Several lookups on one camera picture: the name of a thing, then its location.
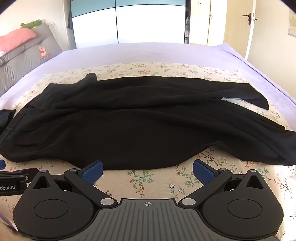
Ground pink pillow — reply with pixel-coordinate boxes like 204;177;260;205
0;28;37;52

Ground blue and white wardrobe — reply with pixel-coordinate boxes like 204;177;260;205
69;0;188;49

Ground cream room door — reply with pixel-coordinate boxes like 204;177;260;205
225;0;258;61

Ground dark door handle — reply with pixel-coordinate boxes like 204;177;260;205
242;13;255;26

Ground floral printed blanket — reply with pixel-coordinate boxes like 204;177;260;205
0;61;296;239

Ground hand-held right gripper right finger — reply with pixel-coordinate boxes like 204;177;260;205
178;159;266;208

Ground purple bed sheet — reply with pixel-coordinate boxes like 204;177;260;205
0;42;296;130

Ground black pants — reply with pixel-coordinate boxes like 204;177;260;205
0;72;296;171

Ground green plush toy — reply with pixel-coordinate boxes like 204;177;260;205
20;20;43;29

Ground wall picture frame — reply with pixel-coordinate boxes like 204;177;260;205
288;0;296;37

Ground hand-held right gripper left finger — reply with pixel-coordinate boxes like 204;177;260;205
30;161;118;208

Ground cream cabinet door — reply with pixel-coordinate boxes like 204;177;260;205
206;0;227;46

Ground grey headboard cushion bear print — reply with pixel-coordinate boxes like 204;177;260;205
0;23;63;93

